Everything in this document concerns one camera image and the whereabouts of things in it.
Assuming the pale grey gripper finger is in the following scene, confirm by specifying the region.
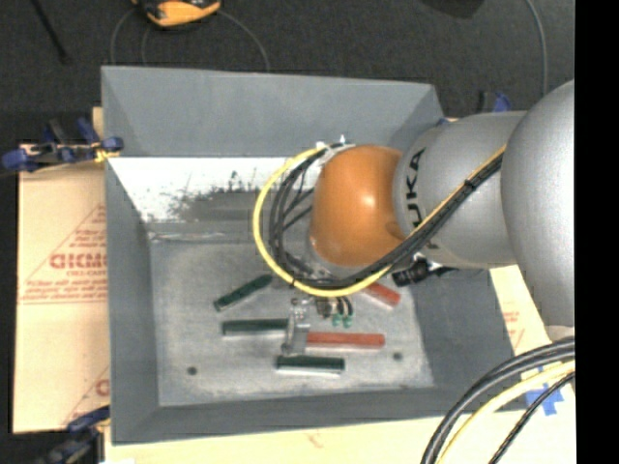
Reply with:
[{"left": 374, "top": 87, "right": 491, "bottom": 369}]
[
  {"left": 280, "top": 323, "right": 311, "bottom": 358},
  {"left": 288, "top": 297, "right": 311, "bottom": 331}
]

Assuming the dark green flat block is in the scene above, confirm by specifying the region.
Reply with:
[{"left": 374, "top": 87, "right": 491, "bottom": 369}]
[
  {"left": 212, "top": 273, "right": 275, "bottom": 313},
  {"left": 221, "top": 318, "right": 292, "bottom": 338},
  {"left": 275, "top": 354, "right": 347, "bottom": 375}
]

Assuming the red-brown flat block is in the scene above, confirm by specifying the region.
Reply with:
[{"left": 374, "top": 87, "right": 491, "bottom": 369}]
[
  {"left": 305, "top": 332, "right": 387, "bottom": 351},
  {"left": 362, "top": 281, "right": 402, "bottom": 309}
]

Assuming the grey metal bin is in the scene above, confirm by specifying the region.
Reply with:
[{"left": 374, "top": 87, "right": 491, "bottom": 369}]
[{"left": 100, "top": 65, "right": 516, "bottom": 445}]

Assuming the black cylinder on white bracket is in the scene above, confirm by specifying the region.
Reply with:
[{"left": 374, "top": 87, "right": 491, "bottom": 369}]
[{"left": 391, "top": 255, "right": 458, "bottom": 289}]

